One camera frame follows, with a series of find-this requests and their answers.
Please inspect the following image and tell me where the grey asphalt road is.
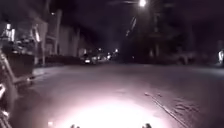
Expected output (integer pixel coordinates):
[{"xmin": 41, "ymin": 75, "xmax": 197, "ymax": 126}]
[{"xmin": 9, "ymin": 62, "xmax": 224, "ymax": 128}]

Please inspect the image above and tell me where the pale building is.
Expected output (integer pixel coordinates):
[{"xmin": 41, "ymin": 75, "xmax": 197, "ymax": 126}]
[{"xmin": 43, "ymin": 24, "xmax": 88, "ymax": 58}]

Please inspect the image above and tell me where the dark building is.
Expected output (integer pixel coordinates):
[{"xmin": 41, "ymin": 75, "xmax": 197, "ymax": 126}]
[{"xmin": 119, "ymin": 3, "xmax": 224, "ymax": 65}]

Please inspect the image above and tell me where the tree trunk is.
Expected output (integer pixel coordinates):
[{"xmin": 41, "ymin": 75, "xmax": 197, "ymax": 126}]
[{"xmin": 53, "ymin": 9, "xmax": 64, "ymax": 56}]

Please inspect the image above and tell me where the street lamp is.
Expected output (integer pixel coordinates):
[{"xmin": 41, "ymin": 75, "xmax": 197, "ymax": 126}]
[{"xmin": 125, "ymin": 0, "xmax": 148, "ymax": 38}]

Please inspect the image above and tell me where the dark planter box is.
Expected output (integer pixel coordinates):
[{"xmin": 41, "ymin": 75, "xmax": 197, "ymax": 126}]
[{"xmin": 2, "ymin": 49, "xmax": 36, "ymax": 85}]

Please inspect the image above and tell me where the bicycle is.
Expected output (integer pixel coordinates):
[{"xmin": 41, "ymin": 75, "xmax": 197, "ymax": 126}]
[{"xmin": 0, "ymin": 49, "xmax": 18, "ymax": 128}]

